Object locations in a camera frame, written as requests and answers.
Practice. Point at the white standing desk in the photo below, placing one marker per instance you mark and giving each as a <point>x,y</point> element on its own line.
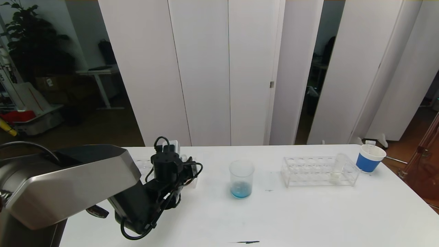
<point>99,71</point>

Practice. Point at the clear acrylic test tube rack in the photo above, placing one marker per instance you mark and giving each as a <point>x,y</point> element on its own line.
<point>317,171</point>
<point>195,171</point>

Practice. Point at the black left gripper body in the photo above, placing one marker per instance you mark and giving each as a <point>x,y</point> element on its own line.
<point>192,172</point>

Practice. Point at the dark green potted plant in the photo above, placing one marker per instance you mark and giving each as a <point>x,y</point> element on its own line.
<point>31,41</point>

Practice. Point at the grey metal rod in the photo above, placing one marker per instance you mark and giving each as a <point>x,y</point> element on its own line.
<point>396,160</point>

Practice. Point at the brown metal stand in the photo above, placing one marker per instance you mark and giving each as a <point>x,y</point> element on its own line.
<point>425,181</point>

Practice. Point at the white machine column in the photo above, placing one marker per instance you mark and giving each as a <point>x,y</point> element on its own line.
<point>8,75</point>

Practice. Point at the yellow tool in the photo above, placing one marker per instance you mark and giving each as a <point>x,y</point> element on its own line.
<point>8,128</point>

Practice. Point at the white partition foot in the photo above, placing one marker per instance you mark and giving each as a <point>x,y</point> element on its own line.
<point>380,140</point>

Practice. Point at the white machine base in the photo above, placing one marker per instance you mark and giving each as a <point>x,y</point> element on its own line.
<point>37,103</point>

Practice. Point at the white partition panel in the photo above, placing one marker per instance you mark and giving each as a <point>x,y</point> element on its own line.
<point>295,68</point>
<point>205,68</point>
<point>144,68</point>
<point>353,68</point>
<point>252,68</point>
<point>387,68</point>
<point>415,85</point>

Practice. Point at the brown cardboard box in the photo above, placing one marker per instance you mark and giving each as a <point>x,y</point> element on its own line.
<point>51,83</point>

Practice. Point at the black backpack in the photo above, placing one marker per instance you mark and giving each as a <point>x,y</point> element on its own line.
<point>107,52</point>

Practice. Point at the test tube with pale yellow pigment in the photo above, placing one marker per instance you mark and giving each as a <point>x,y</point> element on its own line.
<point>335,176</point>

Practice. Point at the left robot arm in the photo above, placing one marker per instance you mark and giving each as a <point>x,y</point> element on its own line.
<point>68,181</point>

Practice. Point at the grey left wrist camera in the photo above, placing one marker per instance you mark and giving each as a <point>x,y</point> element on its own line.
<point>174,145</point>

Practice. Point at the clear plastic beaker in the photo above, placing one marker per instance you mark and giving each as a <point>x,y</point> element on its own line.
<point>241,190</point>

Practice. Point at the paper cup with blue band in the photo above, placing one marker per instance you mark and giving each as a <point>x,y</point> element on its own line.
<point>367,163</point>

